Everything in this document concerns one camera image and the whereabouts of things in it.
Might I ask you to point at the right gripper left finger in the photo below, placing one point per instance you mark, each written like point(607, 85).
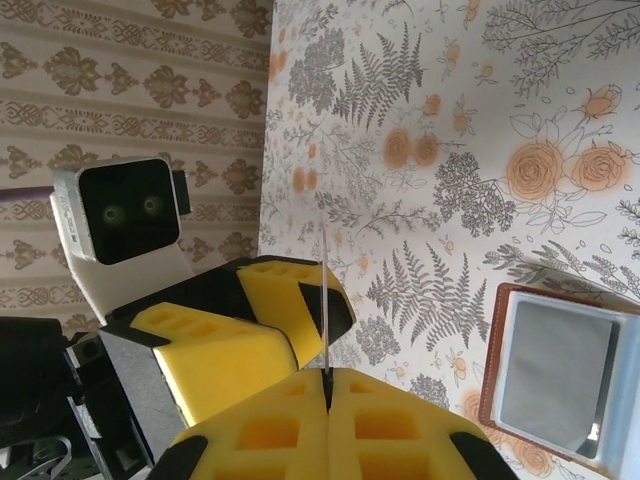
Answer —
point(260, 430)

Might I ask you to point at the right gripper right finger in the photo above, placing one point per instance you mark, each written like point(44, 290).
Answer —
point(400, 440)

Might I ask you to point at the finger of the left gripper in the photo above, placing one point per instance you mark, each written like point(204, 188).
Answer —
point(270, 285)
point(225, 370)

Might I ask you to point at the brown tray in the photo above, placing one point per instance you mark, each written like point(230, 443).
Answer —
point(487, 360)

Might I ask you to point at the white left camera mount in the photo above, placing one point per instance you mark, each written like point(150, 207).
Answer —
point(140, 280)

